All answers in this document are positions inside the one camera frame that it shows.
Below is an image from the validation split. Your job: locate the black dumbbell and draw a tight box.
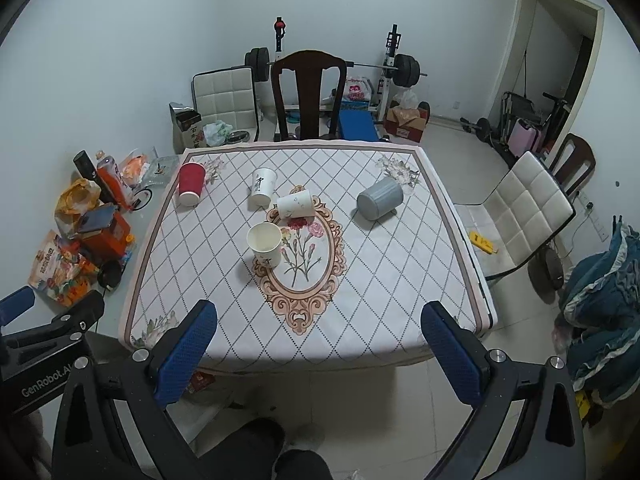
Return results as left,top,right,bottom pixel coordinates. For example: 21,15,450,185
460,117,493,142

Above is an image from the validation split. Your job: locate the pink suitcase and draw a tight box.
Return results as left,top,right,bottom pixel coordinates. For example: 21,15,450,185
507,119,543,156

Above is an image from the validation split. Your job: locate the white and green plastic bag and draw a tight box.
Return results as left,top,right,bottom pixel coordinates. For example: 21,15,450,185
202,120,235,147

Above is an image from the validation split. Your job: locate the white cup with faint pattern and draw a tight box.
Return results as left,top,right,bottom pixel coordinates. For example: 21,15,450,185
276,189,314,221

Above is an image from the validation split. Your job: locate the teal ruffled blanket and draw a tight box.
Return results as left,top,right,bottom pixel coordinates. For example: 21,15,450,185
557,222,640,408

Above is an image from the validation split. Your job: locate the blue bench pad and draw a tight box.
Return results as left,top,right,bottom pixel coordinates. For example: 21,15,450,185
338,110,381,141

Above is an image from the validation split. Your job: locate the cardboard box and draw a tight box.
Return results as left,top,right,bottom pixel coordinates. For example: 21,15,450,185
384,102,431,143

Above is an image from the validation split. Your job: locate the red and white plastic bag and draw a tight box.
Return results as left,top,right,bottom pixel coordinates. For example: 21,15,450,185
344,77,373,103

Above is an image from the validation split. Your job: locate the red packet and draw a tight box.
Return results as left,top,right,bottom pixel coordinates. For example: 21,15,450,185
187,370,216,394

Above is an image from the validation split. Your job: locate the smartphone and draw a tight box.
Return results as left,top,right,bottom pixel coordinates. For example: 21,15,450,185
75,205,117,235

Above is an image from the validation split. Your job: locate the white cup with dark print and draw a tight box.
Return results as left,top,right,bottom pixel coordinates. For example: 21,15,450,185
247,221,282,267

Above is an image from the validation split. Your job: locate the yellow tool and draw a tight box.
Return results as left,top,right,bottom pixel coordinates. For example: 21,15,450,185
467,231,497,255

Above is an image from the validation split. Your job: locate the white padded chair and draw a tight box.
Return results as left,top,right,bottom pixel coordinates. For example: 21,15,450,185
452,150,577,286
192,66,261,142

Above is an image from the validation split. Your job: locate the black bottle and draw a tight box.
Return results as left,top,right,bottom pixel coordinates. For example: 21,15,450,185
73,150,108,201

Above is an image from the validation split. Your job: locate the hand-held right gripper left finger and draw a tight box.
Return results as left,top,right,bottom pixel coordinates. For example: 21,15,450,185
52,300,218,480

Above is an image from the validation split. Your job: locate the table with patterned cloth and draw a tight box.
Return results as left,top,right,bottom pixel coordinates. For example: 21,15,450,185
118,140,498,366

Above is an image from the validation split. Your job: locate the orange plastic bag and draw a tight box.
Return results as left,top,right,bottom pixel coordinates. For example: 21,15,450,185
54,178,103,236

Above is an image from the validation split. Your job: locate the white cup with black print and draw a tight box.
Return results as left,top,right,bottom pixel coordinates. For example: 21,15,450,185
249,168,278,207

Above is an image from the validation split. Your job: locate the folding cart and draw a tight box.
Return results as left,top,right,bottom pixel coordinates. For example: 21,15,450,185
495,91,536,146

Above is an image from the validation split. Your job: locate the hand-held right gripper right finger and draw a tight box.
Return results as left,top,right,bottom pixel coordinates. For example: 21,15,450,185
421,302,586,480

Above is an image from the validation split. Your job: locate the dark wooden chair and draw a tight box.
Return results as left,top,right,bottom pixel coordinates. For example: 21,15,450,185
270,50,348,142
542,133,597,197

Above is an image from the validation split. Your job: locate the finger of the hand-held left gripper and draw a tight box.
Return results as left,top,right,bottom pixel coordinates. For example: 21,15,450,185
0,286,37,330
5,290,106,352

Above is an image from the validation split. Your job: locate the barbell with black plates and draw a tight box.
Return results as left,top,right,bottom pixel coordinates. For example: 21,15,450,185
245,47,428,88

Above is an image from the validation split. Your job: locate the person's leg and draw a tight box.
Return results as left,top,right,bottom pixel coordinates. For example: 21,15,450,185
272,450,333,480
192,417,287,480

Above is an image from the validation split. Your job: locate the grey cup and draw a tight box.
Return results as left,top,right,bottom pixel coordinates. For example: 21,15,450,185
356,176,404,221

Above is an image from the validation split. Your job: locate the orange snack packet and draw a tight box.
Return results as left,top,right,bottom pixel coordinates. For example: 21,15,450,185
120,152,151,186

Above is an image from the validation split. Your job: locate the orange drink bottle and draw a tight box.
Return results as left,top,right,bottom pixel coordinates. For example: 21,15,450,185
95,150,133,206

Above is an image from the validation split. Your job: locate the white weight bench rack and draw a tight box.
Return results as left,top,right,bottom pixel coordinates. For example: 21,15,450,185
272,17,403,128

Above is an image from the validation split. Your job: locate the white power strip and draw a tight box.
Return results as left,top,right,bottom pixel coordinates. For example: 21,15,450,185
575,192,609,241

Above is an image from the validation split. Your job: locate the colourful snack packet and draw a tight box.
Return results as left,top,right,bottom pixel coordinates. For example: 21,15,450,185
27,230,98,308

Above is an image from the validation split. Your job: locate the red paper cup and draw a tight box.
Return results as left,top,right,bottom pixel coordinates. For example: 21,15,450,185
178,161,207,207

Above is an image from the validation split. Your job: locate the orange box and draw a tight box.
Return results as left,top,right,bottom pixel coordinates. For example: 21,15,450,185
75,210,137,266

